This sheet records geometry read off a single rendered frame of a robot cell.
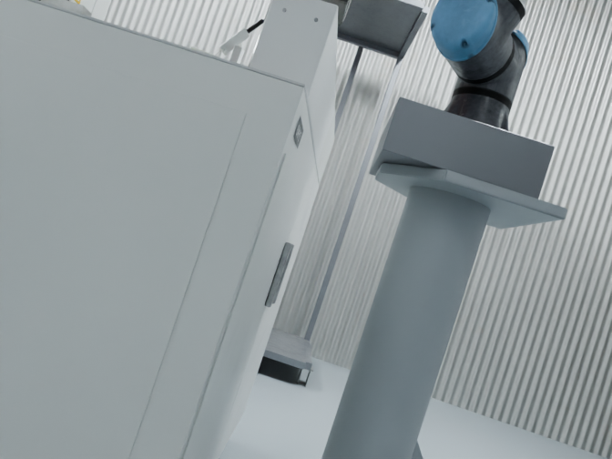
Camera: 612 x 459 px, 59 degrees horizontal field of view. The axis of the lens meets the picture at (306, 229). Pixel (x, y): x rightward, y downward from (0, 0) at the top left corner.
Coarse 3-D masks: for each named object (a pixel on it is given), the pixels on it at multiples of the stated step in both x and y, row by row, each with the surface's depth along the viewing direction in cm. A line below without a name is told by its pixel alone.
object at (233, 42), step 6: (240, 30) 135; (246, 30) 135; (234, 36) 135; (240, 36) 135; (246, 36) 136; (228, 42) 135; (234, 42) 135; (240, 42) 137; (222, 48) 135; (228, 48) 136; (234, 48) 135; (240, 48) 135; (234, 54) 135; (240, 54) 135; (234, 60) 135; (240, 60) 137
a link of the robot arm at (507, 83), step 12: (516, 36) 102; (516, 48) 101; (528, 48) 104; (516, 60) 100; (504, 72) 99; (516, 72) 102; (456, 84) 106; (468, 84) 103; (480, 84) 101; (492, 84) 101; (504, 84) 101; (516, 84) 103
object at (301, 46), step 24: (288, 0) 76; (312, 0) 76; (264, 24) 76; (288, 24) 76; (312, 24) 76; (336, 24) 80; (264, 48) 76; (288, 48) 76; (312, 48) 76; (336, 48) 91; (288, 72) 76; (312, 72) 76; (312, 96) 80; (312, 120) 91
